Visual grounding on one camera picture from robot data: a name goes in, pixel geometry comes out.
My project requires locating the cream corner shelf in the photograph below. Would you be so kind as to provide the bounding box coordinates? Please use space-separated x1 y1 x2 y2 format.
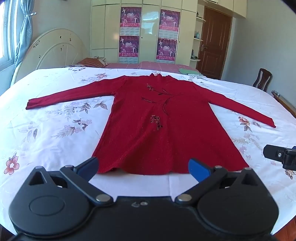
190 9 207 62

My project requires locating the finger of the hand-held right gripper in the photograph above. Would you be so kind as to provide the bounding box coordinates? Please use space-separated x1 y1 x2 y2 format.
263 144 296 170

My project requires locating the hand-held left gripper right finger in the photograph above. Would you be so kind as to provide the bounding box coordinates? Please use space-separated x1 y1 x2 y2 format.
174 158 260 206

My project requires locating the red knit sweater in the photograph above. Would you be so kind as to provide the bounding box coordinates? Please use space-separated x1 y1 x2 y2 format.
25 72 277 176

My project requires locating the orange striped pillow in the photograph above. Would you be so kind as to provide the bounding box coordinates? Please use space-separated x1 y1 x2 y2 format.
76 57 109 68

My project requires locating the white floral bed sheet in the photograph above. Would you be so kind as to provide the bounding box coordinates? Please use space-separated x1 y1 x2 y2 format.
0 66 296 234

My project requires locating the purple wall poster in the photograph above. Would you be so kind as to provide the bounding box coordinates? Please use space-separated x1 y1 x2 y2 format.
120 7 142 35
119 35 140 64
159 9 181 38
156 38 177 64

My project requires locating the green folded cloth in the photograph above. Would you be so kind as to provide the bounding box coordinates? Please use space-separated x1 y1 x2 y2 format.
179 68 201 75

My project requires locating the cream overhead cupboard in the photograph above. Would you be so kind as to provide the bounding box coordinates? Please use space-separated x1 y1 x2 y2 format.
203 0 248 19

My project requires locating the brown wooden door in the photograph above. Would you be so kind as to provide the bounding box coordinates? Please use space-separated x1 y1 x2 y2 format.
196 6 232 80

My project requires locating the dark wooden chair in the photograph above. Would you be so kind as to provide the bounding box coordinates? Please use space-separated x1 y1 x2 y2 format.
253 68 273 92

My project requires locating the cream round headboard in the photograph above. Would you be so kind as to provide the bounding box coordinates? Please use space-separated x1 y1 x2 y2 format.
11 28 88 86

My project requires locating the window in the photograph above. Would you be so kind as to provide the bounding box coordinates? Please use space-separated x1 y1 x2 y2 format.
0 0 18 70

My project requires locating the pink bed sheet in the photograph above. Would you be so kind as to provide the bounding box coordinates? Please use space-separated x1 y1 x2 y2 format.
104 61 199 75

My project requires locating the blue curtain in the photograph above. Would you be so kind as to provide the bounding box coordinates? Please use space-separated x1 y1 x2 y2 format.
14 0 37 67

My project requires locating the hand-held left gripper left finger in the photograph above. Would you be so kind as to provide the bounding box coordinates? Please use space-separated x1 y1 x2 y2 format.
28 157 114 207

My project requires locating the cream wardrobe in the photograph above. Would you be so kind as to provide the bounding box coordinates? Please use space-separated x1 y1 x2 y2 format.
90 0 205 65

